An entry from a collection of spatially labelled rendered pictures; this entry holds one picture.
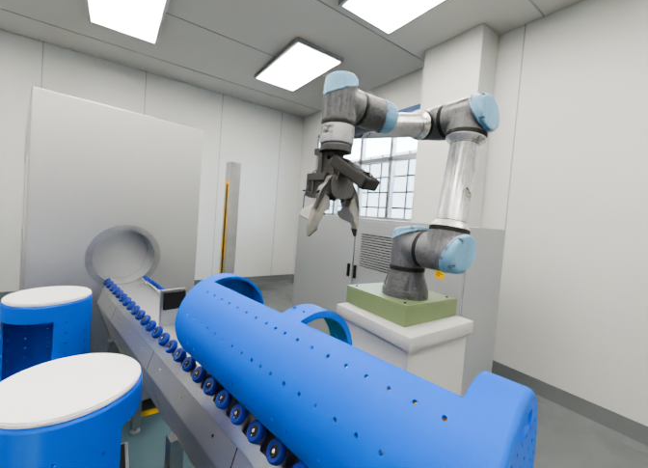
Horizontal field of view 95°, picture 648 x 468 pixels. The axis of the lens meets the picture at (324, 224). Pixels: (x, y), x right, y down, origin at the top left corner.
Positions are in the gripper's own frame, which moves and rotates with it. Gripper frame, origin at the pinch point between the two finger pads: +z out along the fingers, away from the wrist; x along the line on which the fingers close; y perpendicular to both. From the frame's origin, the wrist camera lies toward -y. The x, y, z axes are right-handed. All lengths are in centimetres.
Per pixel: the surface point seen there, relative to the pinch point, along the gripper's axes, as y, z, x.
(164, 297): 89, 36, 6
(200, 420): 32, 53, 13
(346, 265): 140, 43, -170
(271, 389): 0.7, 29.3, 13.9
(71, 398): 34, 38, 40
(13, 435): 30, 39, 49
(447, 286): 36, 37, -153
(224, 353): 19.3, 29.6, 14.4
